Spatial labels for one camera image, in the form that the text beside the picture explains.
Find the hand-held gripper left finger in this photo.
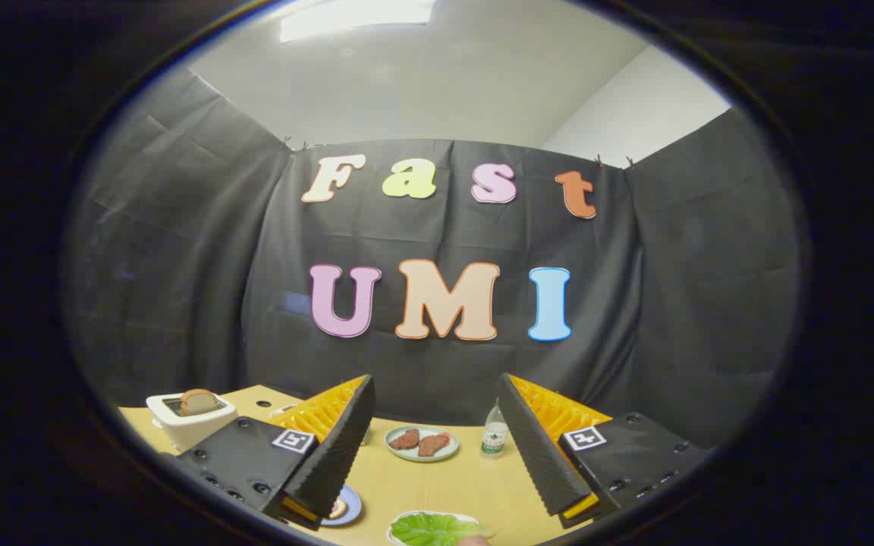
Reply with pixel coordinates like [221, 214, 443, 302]
[176, 375, 376, 530]

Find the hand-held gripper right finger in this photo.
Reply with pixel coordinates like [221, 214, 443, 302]
[498, 373, 711, 529]

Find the green lettuce leaf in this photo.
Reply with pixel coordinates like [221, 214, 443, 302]
[391, 513, 495, 546]

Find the bread slice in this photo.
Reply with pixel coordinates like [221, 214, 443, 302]
[181, 389, 219, 416]

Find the clear water bottle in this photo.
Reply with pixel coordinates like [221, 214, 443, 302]
[480, 398, 510, 460]

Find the blue plate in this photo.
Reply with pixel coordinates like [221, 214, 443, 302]
[319, 485, 363, 528]

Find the pale green plate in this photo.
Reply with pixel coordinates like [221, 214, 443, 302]
[385, 425, 460, 462]

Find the white plate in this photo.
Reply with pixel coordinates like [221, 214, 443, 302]
[387, 510, 483, 546]

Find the white toaster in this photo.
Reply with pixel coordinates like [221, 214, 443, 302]
[146, 391, 239, 453]

